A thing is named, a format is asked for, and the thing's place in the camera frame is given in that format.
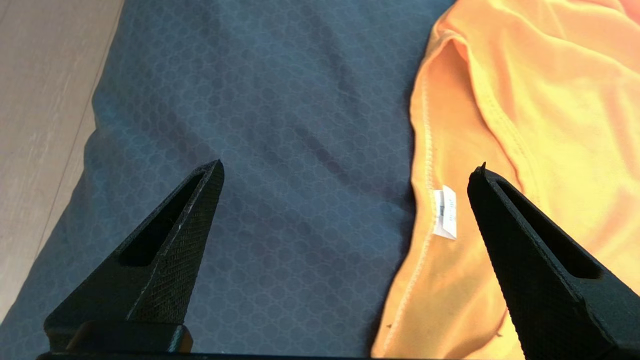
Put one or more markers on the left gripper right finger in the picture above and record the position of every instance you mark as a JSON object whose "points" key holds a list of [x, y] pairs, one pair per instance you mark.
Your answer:
{"points": [[550, 280]]}

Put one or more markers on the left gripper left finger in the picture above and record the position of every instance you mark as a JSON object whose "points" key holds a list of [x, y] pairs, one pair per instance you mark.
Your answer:
{"points": [[150, 280]]}

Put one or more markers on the yellow printed t-shirt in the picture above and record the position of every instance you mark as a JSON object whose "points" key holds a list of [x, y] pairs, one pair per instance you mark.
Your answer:
{"points": [[525, 125]]}

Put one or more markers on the grey-blue bed sheet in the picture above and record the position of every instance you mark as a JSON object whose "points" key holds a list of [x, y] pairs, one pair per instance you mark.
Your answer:
{"points": [[275, 125]]}

